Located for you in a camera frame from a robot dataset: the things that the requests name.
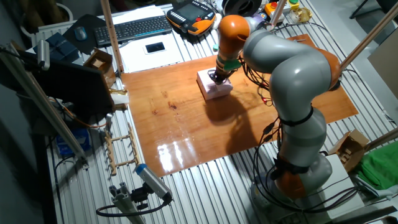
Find white paper pad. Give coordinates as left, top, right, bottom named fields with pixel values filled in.
left=119, top=32, right=184, bottom=74

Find silver camera blue cap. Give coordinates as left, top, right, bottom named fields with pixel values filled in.
left=134, top=163, right=174, bottom=203

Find orange cable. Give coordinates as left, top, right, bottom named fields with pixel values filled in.
left=60, top=99, right=108, bottom=129

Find black chair base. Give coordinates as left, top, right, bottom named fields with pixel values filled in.
left=349, top=0, right=398, bottom=19

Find black camera bracket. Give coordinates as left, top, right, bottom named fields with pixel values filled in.
left=130, top=183, right=153, bottom=211

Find white round bin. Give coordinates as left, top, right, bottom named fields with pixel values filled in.
left=20, top=2, right=74, bottom=38

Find black monitor panel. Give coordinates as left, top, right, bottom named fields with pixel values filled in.
left=30, top=58, right=116, bottom=125

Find dark computer mouse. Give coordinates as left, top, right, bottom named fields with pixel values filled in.
left=73, top=26, right=88, bottom=42

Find small open cardboard box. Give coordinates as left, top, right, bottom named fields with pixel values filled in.
left=83, top=48, right=116, bottom=88

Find black filament spool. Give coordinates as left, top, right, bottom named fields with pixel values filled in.
left=221, top=0, right=264, bottom=18

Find green gripper mount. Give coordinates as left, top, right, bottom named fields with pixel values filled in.
left=213, top=44, right=243, bottom=72

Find cardboard box wooden blocks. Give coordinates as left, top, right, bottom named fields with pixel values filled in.
left=328, top=129, right=371, bottom=174

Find white paper sheet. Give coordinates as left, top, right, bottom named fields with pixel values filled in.
left=111, top=4, right=165, bottom=25

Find black camera cable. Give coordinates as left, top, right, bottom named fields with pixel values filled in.
left=95, top=198, right=172, bottom=218

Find green cloth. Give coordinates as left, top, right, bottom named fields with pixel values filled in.
left=354, top=141, right=398, bottom=191

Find aluminium profile post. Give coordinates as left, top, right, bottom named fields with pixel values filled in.
left=108, top=182, right=146, bottom=224

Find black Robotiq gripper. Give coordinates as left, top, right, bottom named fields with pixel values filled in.
left=213, top=69, right=234, bottom=86

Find golden foil ornament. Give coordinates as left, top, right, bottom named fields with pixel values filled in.
left=290, top=6, right=313, bottom=24

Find beige cardboard panel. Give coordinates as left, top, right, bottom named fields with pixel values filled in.
left=368, top=37, right=398, bottom=100

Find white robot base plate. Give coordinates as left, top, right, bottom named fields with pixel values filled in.
left=298, top=154, right=365, bottom=220

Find glossy wooden board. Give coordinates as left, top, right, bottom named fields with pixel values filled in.
left=120, top=33, right=359, bottom=178

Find small wooden rack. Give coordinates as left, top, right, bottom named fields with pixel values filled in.
left=104, top=121, right=141, bottom=177

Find yellow emergency stop box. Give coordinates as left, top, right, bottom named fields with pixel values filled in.
left=264, top=1, right=285, bottom=26

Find long aluminium bar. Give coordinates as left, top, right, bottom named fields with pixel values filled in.
left=0, top=43, right=90, bottom=166

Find black orange teach pendant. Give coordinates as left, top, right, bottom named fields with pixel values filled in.
left=165, top=0, right=217, bottom=36

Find gold foil white package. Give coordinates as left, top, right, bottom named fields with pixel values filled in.
left=108, top=88, right=130, bottom=112

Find black computer keyboard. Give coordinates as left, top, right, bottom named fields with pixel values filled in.
left=93, top=14, right=173, bottom=47

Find blue plastic packet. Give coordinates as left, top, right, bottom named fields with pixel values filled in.
left=55, top=127, right=91, bottom=158

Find white smartphone black screen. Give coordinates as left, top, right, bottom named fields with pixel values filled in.
left=143, top=41, right=167, bottom=55

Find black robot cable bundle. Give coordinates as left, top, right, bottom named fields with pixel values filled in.
left=238, top=51, right=366, bottom=215

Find wooden pole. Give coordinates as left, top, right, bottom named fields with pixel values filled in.
left=338, top=1, right=398, bottom=72
left=365, top=127, right=398, bottom=152
left=99, top=0, right=124, bottom=74
left=269, top=0, right=289, bottom=31

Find dark blue gift box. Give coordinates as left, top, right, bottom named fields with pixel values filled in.
left=32, top=32, right=80, bottom=63

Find black mouse pad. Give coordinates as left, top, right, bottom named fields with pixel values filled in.
left=62, top=14, right=108, bottom=55

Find pink gift box lid ribbon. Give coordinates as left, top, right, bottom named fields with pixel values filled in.
left=196, top=67, right=234, bottom=101

